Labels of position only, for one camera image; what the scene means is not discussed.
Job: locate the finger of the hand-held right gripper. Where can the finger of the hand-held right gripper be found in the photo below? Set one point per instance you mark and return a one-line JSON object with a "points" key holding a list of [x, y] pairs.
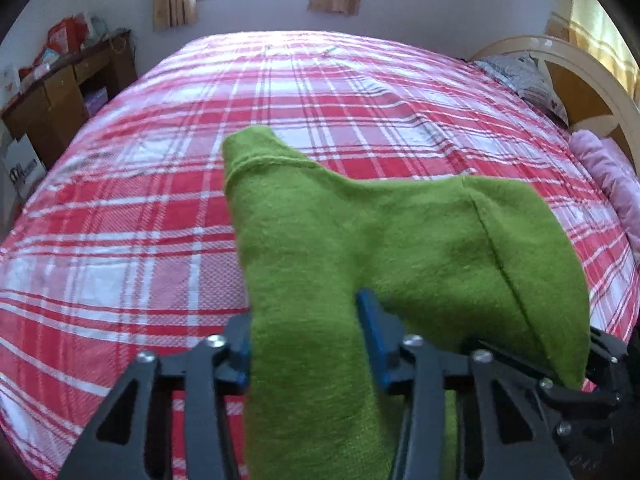
{"points": [[575, 395], [607, 355]]}

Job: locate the green knit sweater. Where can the green knit sweater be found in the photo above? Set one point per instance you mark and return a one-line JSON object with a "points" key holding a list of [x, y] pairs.
{"points": [[350, 230]]}

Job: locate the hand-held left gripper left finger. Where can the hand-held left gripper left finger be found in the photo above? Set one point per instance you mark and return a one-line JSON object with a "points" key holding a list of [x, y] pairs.
{"points": [[242, 366]]}

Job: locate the cream wooden headboard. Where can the cream wooden headboard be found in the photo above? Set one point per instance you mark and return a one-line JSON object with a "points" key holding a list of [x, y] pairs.
{"points": [[585, 65]]}

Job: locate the yellow curtain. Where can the yellow curtain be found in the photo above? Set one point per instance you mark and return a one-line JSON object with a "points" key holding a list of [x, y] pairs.
{"points": [[600, 35]]}

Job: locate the red and white packets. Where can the red and white packets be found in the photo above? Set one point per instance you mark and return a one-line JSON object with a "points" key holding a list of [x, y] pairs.
{"points": [[45, 59]]}

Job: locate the stack of purple boxes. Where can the stack of purple boxes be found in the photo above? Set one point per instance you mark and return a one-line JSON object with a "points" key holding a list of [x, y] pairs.
{"points": [[95, 101]]}

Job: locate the grey patterned pillow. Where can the grey patterned pillow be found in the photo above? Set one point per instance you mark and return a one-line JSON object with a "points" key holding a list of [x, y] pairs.
{"points": [[530, 82]]}

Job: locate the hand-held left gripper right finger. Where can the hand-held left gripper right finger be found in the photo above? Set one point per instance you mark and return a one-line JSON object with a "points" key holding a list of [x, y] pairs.
{"points": [[375, 331]]}

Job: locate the brown wooden desk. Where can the brown wooden desk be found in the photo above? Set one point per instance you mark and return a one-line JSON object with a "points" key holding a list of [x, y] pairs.
{"points": [[60, 105]]}

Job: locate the red plaid bed sheet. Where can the red plaid bed sheet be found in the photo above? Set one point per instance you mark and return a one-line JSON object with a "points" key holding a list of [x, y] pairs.
{"points": [[300, 85]]}

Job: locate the white picture box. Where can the white picture box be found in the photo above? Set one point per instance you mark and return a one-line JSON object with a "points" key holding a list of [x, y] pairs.
{"points": [[9, 82]]}

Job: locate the pink quilt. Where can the pink quilt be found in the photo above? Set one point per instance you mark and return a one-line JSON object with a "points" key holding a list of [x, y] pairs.
{"points": [[610, 175]]}

